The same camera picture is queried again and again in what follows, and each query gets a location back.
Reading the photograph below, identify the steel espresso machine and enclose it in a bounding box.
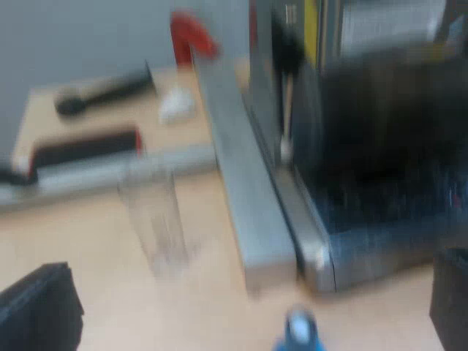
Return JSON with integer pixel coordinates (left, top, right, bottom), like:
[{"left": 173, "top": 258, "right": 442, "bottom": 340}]
[{"left": 247, "top": 0, "right": 468, "bottom": 294}]

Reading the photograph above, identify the clear measuring glass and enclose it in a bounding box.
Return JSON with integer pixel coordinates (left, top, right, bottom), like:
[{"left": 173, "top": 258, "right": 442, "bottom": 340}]
[{"left": 116, "top": 166, "right": 193, "bottom": 277}]

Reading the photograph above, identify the metal block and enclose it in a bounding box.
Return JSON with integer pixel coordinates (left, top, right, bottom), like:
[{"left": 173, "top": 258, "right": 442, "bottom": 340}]
[{"left": 192, "top": 54, "right": 298, "bottom": 294}]

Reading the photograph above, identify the small white cup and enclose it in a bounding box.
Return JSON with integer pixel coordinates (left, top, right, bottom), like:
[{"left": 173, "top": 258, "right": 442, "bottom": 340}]
[{"left": 157, "top": 86, "right": 195, "bottom": 124}]

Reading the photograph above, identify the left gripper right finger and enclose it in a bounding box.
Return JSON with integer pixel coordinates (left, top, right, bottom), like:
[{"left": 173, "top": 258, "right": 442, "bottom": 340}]
[{"left": 429, "top": 246, "right": 468, "bottom": 351}]

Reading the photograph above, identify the aluminium rail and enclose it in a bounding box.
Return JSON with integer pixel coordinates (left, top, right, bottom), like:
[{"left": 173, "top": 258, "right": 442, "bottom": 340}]
[{"left": 0, "top": 145, "right": 220, "bottom": 213}]

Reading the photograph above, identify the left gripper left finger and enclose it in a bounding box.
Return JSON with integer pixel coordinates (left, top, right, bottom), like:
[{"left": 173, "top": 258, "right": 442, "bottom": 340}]
[{"left": 0, "top": 260, "right": 86, "bottom": 351}]

